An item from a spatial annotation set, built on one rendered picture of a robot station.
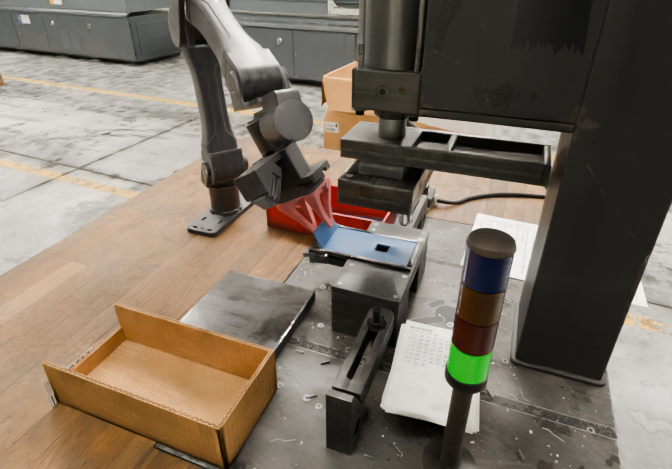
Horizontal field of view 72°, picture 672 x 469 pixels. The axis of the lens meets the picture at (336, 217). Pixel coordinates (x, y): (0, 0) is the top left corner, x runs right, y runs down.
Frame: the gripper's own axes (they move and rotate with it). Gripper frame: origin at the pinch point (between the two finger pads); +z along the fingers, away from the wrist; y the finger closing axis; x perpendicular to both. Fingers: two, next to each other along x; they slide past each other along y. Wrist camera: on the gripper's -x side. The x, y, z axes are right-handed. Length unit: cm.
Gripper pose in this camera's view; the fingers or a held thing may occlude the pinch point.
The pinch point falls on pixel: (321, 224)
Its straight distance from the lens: 76.6
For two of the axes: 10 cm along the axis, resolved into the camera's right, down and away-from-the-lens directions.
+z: 4.6, 8.4, 2.9
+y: 8.1, -2.6, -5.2
